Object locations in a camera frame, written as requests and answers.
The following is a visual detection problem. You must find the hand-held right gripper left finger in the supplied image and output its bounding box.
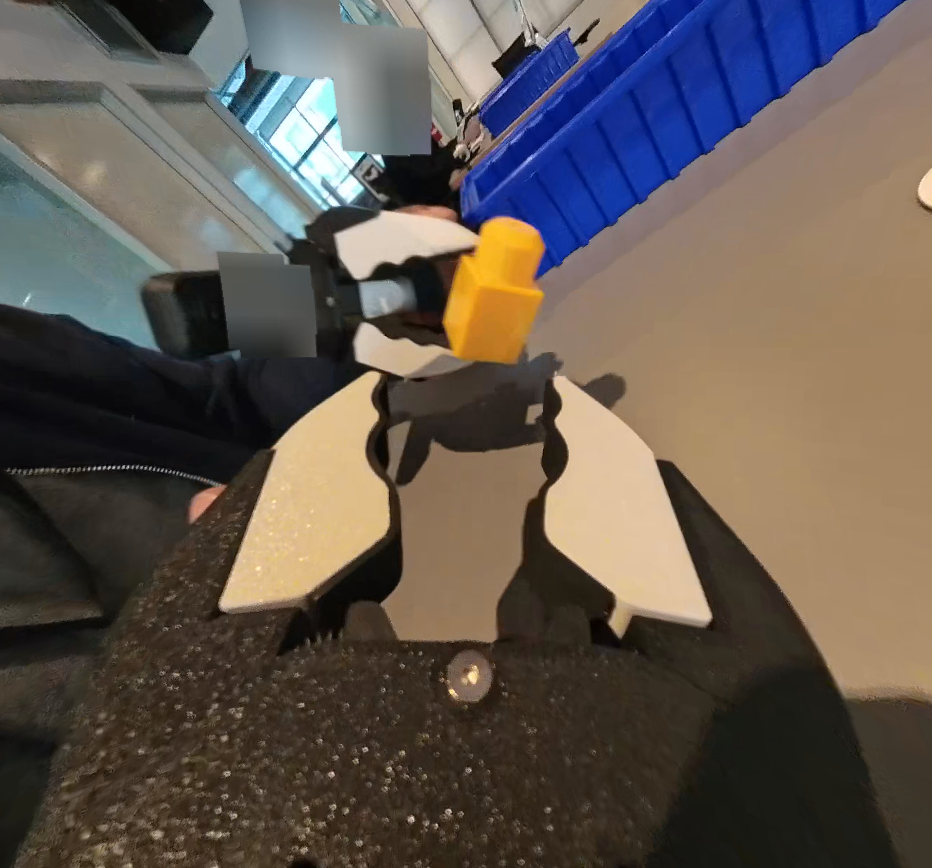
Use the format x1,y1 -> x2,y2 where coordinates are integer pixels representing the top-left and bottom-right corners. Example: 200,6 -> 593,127
218,373 -> 403,616

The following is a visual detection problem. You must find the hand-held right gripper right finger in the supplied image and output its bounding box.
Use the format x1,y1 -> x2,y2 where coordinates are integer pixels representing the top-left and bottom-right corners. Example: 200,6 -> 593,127
528,375 -> 713,639

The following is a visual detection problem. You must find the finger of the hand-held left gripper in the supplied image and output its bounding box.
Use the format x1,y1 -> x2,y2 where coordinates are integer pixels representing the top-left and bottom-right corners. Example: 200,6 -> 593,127
354,322 -> 476,381
331,211 -> 483,281

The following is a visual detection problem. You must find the yellow single-stud mega block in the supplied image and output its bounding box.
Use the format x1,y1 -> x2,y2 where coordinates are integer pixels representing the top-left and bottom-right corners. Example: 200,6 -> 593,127
443,216 -> 547,364

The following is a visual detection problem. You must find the blue plastic bin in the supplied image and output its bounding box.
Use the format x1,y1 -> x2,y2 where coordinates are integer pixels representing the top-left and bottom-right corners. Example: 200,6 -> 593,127
479,27 -> 585,141
460,0 -> 932,281

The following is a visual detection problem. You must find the white framed glass door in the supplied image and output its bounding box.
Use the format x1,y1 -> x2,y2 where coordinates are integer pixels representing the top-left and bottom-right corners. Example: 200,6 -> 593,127
0,74 -> 330,317

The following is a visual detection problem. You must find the person's navy jacket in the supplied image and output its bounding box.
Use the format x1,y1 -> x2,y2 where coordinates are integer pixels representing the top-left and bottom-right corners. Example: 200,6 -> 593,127
0,438 -> 234,632

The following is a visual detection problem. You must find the black box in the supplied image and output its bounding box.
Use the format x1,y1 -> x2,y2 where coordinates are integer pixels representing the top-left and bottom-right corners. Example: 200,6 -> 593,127
130,0 -> 216,55

